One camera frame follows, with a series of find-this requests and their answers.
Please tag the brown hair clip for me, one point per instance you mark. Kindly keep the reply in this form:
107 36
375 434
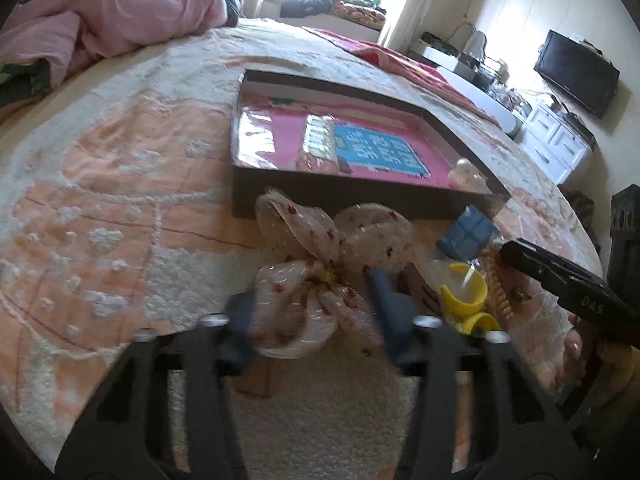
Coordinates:
420 290

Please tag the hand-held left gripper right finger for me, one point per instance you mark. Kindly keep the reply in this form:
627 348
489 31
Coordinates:
392 320

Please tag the brown furry cushion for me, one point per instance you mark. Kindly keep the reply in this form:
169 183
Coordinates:
580 215

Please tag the pink quilt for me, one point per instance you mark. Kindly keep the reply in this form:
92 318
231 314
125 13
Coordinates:
100 15

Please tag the yellow hair clip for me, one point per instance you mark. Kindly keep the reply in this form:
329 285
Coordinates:
462 290

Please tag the person's right hand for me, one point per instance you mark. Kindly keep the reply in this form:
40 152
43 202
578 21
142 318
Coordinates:
573 355

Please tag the clear plastic accessory bag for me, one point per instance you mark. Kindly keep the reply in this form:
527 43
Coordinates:
467 175

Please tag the colourful folded blanket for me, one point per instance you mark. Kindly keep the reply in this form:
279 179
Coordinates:
360 12

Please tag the red pink blanket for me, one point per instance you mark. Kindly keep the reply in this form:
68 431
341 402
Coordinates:
390 55

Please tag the black set-top box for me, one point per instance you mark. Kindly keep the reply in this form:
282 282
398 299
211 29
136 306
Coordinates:
580 130

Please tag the small dark green ornament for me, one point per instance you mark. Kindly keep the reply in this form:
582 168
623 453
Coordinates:
520 295

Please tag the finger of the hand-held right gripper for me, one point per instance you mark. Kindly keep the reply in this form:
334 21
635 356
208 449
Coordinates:
540 265

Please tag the white rounded table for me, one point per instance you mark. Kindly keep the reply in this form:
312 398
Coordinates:
490 105

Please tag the brown shallow cardboard box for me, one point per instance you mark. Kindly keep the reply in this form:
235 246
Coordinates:
310 195

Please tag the white drawer cabinet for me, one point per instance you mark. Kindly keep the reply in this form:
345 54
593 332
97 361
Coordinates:
550 140

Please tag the small blue jewelry box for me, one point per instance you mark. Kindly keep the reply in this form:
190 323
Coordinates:
465 232

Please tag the sheer dotted ribbon bow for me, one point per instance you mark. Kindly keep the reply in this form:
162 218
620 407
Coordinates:
370 245

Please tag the cream peach plush blanket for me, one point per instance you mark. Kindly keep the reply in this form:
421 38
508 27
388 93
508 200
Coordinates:
125 185

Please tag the pile of dark clothes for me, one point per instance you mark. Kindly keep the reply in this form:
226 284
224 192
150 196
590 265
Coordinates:
305 5

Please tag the black television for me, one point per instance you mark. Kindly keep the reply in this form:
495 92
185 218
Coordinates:
575 72

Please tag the white desk lamp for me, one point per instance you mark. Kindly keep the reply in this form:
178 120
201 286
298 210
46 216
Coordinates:
478 42

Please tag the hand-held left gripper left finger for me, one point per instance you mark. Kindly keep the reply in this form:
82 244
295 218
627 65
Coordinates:
240 335

